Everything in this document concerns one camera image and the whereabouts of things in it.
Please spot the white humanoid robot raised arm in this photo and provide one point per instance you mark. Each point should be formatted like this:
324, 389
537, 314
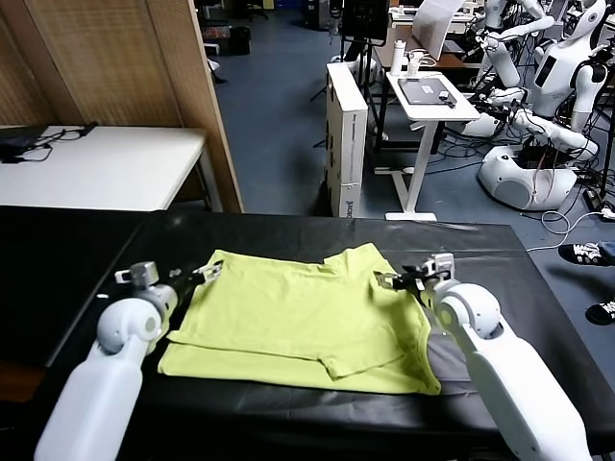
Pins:
499, 62

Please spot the tall white cardboard box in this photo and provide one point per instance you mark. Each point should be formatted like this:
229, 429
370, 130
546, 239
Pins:
346, 144

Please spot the grey closed laptop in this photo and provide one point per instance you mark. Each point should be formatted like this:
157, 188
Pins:
423, 91

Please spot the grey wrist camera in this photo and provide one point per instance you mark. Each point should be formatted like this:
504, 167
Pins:
141, 274
442, 266

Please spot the brown wooden desk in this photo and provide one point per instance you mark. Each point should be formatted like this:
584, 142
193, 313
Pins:
451, 61

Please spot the white curved board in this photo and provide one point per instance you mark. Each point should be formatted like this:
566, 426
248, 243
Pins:
432, 28

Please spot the lime green t-shirt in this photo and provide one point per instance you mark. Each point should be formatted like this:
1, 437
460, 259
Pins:
298, 326

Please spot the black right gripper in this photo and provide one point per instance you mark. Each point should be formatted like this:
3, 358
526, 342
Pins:
415, 281

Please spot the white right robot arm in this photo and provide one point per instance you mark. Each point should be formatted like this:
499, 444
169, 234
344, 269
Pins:
509, 374

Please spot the black flat device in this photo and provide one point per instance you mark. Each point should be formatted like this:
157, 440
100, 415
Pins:
12, 148

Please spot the black monitor on stand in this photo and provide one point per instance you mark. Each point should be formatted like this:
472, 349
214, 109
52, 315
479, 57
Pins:
364, 19

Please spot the wooden partition screen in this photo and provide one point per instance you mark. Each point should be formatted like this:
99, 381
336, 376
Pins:
120, 57

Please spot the white humanoid robot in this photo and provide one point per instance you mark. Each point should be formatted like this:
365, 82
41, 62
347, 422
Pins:
552, 81

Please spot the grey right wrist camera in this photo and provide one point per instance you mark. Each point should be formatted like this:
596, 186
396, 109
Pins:
442, 266

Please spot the black power strip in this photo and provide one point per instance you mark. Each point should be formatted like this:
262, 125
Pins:
592, 200

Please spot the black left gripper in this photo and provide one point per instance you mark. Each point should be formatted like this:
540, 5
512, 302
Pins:
182, 284

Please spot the black white sneaker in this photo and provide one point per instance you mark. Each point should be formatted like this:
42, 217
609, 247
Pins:
603, 312
586, 253

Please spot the white standing desk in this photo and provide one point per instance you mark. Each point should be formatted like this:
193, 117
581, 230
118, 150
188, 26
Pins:
423, 158

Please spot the small black gadget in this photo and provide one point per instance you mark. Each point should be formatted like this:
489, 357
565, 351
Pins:
447, 99

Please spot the white cup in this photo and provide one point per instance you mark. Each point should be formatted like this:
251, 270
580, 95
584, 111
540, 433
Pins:
412, 69

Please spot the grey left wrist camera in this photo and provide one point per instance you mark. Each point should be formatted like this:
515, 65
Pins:
141, 274

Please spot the white bottle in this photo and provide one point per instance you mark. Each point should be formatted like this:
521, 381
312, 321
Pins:
397, 57

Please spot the white folding table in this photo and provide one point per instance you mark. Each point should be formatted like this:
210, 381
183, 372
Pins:
120, 163

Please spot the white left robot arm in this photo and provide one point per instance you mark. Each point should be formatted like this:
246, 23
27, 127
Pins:
105, 384

